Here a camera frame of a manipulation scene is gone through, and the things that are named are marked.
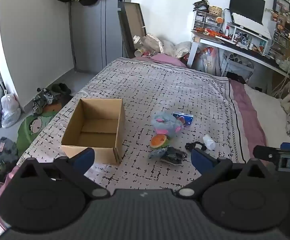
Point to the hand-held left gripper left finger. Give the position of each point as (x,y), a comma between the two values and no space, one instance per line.
(83,158)

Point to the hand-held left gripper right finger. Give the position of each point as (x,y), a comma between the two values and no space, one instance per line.
(201,158)

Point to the brown cardboard box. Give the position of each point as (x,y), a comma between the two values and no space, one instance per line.
(105,155)

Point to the dark blue cloth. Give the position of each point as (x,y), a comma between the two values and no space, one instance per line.
(171,155)

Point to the orange slice plush toy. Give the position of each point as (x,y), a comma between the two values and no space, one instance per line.
(158,141)

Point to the grey plush toy pink ears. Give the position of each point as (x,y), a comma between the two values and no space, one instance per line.
(164,126)

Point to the black hair band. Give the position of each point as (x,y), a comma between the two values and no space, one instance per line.
(190,146)

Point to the white plastic bottle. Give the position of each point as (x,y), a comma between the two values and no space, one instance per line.
(209,142)

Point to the blue tissue packet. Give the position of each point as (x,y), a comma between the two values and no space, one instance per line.
(186,118)

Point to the white pillow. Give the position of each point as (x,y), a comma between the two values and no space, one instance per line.
(264,105)

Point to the green cartoon floor mat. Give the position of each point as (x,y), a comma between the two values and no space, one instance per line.
(30,130)

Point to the pair of patterned sneakers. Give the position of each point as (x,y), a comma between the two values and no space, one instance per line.
(42,100)

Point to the dark slippers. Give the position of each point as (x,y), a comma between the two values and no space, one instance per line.
(60,88)

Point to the dark clothing pile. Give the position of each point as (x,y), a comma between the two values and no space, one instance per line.
(2,152)

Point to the white plastic bag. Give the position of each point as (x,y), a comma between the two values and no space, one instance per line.
(10,110)

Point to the white desk dark top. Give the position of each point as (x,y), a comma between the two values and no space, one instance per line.
(254,52)

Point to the paper cup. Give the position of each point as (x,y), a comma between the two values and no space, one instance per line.
(138,53)

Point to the crumpled plastic bags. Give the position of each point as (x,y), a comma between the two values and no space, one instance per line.
(154,43)

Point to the white keyboard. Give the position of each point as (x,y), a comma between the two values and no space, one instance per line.
(249,25)

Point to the clear plastic bottle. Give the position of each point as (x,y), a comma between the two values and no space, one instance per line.
(138,42)

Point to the grey door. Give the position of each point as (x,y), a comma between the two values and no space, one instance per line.
(90,30)

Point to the white drawer organizer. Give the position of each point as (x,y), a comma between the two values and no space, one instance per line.
(202,18)

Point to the flat leaning cardboard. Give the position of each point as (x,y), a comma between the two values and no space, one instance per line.
(132,25)

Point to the black computer monitor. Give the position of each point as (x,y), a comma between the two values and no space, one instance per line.
(247,5)

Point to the wicker basket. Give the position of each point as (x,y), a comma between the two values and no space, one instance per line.
(214,10)

